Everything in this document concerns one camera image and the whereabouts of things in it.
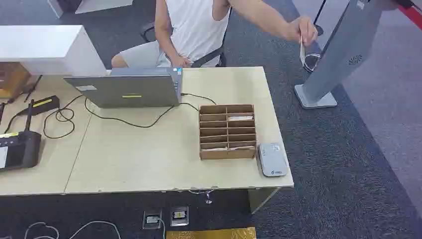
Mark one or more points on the person's left hand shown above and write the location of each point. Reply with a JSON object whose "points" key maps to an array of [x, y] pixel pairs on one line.
{"points": [[303, 28]]}

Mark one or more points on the person's right hand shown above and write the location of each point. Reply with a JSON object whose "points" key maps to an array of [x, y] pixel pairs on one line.
{"points": [[180, 61]]}

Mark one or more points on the person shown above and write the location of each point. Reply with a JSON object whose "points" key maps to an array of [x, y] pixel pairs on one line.
{"points": [[194, 29]]}

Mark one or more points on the grey kiosk stand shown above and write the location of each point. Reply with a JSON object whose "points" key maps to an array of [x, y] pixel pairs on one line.
{"points": [[343, 46]]}

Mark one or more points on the grey laptop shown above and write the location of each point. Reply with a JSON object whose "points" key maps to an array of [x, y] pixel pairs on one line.
{"points": [[128, 90]]}

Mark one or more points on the pale card in box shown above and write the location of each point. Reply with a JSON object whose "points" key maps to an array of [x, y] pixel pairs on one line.
{"points": [[240, 117], [242, 148]]}

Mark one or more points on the white table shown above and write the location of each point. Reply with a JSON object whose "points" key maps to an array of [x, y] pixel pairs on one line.
{"points": [[99, 5]]}

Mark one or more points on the wooden card box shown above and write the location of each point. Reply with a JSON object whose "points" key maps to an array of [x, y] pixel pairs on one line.
{"points": [[227, 155]]}

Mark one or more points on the grey card reader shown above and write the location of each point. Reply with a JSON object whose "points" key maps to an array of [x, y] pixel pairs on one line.
{"points": [[272, 160]]}

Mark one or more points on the white box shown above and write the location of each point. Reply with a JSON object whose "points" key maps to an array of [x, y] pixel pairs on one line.
{"points": [[46, 49]]}

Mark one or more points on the black power adapter yellow label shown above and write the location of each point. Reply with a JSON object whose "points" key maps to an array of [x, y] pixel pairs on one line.
{"points": [[41, 104]]}

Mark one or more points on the floor socket with yellow label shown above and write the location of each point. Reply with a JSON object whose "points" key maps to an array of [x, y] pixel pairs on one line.
{"points": [[179, 216]]}

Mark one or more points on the pale desk leg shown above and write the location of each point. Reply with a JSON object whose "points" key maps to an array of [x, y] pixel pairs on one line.
{"points": [[260, 198]]}

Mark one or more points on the floor socket with white plug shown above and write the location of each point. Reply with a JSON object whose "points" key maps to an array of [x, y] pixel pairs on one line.
{"points": [[152, 219]]}

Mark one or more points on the black antenna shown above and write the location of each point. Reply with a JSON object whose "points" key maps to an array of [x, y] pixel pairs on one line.
{"points": [[29, 115]]}

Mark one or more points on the brown cardboard box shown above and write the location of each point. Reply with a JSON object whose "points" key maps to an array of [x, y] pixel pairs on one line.
{"points": [[11, 79]]}

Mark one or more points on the golden floor mat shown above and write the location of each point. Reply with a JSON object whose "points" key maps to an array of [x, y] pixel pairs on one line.
{"points": [[211, 233]]}

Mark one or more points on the black terminal device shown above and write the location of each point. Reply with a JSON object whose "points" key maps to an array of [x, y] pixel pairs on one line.
{"points": [[19, 150]]}

